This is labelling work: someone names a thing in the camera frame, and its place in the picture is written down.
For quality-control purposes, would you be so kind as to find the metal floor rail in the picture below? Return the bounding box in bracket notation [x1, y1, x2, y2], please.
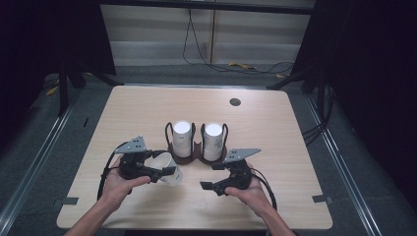
[303, 92, 385, 236]
[0, 101, 76, 227]

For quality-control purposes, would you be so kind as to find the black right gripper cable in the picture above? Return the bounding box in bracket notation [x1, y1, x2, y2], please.
[250, 167, 278, 211]

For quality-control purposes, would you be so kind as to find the black metal stand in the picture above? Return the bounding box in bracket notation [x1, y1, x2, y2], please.
[57, 63, 124, 117]
[266, 65, 328, 114]

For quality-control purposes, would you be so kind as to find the black wall cable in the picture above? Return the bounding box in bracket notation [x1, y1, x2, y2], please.
[182, 8, 295, 76]

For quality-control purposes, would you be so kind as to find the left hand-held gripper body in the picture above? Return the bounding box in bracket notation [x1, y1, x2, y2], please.
[114, 135, 155, 181]

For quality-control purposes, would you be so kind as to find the black overhead bar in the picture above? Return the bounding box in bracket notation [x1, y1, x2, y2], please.
[97, 0, 318, 16]

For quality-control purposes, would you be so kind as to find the dark curtain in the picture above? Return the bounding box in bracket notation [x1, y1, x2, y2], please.
[289, 0, 417, 210]
[0, 0, 117, 155]

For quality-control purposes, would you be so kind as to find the dark brown cup holder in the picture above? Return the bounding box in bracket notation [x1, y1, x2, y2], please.
[164, 121, 230, 166]

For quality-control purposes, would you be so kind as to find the bundle of black cables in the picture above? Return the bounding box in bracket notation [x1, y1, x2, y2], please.
[301, 83, 336, 147]

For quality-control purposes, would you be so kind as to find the person's right hand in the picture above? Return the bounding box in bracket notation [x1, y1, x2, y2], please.
[223, 162, 273, 218]

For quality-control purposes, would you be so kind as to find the grey tape piece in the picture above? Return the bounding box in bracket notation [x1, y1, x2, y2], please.
[60, 197, 80, 207]
[311, 194, 332, 204]

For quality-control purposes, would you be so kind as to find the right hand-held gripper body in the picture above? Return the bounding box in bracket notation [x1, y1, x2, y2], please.
[221, 147, 263, 192]

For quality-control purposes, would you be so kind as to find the single white paper cup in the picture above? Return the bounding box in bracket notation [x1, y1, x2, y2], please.
[149, 151, 184, 188]

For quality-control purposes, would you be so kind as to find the person's left hand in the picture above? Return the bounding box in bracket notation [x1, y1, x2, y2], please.
[98, 156, 152, 211]

